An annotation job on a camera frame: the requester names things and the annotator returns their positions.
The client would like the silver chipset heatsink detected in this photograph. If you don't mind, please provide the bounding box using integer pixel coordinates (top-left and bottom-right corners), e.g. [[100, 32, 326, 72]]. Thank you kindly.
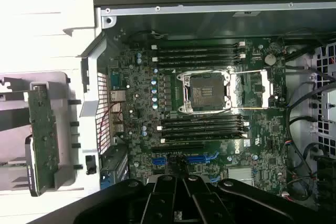
[[227, 167, 255, 186]]

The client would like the short blue expansion slot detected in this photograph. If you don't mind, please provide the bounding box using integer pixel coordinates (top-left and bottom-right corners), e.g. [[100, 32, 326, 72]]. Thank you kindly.
[[152, 156, 167, 167]]

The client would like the long blue expansion slot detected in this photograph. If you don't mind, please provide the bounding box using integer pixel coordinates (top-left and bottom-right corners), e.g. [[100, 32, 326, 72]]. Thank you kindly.
[[185, 151, 219, 165]]

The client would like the long black expansion slot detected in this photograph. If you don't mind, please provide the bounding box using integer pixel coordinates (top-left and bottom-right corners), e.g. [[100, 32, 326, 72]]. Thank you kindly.
[[151, 143, 206, 152]]

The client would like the black RAM slot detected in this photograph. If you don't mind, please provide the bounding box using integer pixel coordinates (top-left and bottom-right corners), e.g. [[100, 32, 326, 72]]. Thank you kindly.
[[156, 121, 249, 130], [151, 54, 246, 61], [160, 133, 248, 144], [154, 60, 246, 68], [160, 115, 249, 124], [156, 127, 249, 136], [151, 40, 246, 49], [151, 47, 246, 55]]

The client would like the green motherboard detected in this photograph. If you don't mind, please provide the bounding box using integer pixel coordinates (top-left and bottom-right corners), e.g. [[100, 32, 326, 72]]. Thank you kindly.
[[107, 37, 287, 190]]

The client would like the CPU socket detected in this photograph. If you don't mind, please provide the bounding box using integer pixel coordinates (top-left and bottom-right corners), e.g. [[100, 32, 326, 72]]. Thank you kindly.
[[177, 70, 232, 114]]

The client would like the grey parts rack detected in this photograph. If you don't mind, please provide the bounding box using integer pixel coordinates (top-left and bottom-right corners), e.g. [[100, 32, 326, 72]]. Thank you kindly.
[[0, 71, 85, 192]]

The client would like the metal socket cover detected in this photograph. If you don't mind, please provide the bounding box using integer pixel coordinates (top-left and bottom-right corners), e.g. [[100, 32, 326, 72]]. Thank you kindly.
[[228, 69, 275, 109]]

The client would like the open black PC case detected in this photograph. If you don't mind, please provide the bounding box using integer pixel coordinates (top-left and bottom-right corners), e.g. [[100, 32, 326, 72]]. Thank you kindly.
[[78, 0, 336, 209]]

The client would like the metal disk bay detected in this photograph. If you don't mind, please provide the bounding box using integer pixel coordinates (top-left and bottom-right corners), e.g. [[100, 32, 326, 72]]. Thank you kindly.
[[314, 42, 336, 156]]

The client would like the round coin battery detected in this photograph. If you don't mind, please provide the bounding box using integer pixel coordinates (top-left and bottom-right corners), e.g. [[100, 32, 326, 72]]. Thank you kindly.
[[264, 53, 277, 66]]

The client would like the black wire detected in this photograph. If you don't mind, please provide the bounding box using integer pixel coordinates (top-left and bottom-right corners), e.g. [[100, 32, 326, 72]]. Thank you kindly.
[[286, 79, 325, 156]]

